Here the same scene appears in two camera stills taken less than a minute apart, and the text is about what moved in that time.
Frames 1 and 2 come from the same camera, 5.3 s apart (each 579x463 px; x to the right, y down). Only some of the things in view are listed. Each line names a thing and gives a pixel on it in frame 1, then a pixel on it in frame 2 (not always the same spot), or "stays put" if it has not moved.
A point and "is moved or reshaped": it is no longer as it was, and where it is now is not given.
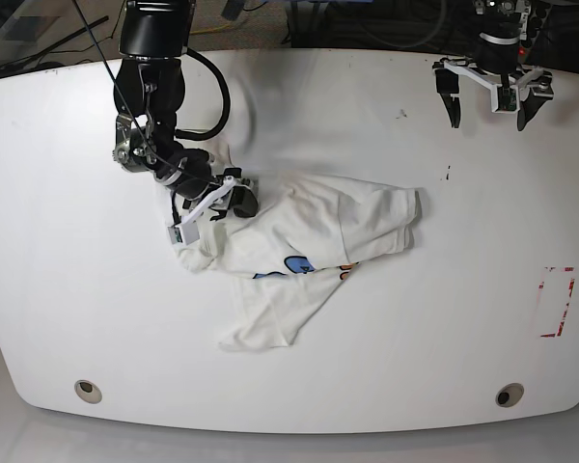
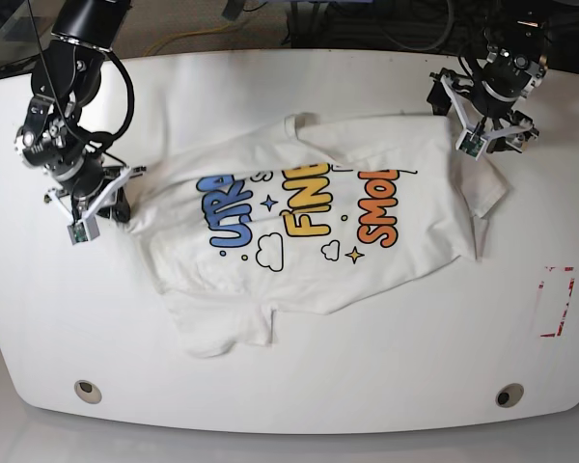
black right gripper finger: (447, 85) -> (439, 98)
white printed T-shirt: (293, 254) is moved or reshaped
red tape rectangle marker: (560, 326) stays put
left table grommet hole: (88, 391) stays put
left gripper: (243, 201) -> (110, 201)
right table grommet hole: (510, 394) stays put
